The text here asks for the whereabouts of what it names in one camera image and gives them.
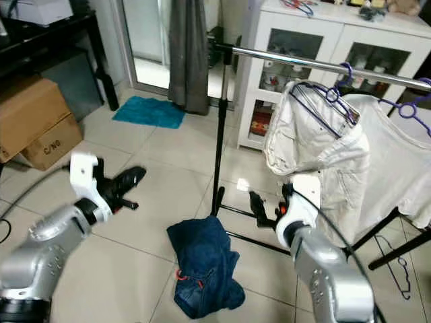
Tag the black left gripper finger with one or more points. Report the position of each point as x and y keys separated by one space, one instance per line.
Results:
x=129 y=203
x=131 y=179

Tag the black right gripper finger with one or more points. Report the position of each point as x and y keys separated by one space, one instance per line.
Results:
x=259 y=208

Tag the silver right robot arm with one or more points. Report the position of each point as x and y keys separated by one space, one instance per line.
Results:
x=330 y=276

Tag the purple clothes hanger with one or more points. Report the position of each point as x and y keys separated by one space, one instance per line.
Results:
x=407 y=111
x=328 y=95

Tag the cream shirt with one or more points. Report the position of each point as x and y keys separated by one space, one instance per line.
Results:
x=310 y=151

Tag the teal floor mat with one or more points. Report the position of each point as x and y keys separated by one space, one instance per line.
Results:
x=148 y=112

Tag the small printed cardboard box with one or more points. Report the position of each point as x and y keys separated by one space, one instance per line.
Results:
x=54 y=145

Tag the blue denim jeans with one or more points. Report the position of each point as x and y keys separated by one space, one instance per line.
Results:
x=205 y=269

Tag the red patterned box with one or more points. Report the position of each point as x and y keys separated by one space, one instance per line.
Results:
x=261 y=124

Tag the black clothes rack chrome bar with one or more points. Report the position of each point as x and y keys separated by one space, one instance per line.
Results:
x=219 y=134

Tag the large cardboard box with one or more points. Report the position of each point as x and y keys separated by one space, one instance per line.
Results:
x=27 y=111

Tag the white glass-door cabinet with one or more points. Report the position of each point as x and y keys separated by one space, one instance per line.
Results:
x=249 y=87

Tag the white t-shirt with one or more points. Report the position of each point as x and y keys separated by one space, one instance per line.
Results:
x=397 y=161

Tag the grey curtain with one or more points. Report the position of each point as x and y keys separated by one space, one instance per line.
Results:
x=188 y=54

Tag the white sliding glass door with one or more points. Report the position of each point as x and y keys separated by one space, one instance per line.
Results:
x=141 y=33

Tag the black table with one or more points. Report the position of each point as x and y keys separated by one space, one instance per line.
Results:
x=54 y=37

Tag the white printer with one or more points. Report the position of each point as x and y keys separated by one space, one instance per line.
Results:
x=40 y=8

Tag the dark small clutter pile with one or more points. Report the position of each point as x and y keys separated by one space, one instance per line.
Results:
x=372 y=12

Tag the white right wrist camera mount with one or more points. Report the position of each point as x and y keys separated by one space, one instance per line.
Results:
x=303 y=202

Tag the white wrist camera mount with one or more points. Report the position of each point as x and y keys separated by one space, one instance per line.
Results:
x=86 y=176
x=303 y=202

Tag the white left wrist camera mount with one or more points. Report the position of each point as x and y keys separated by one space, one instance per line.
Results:
x=86 y=176

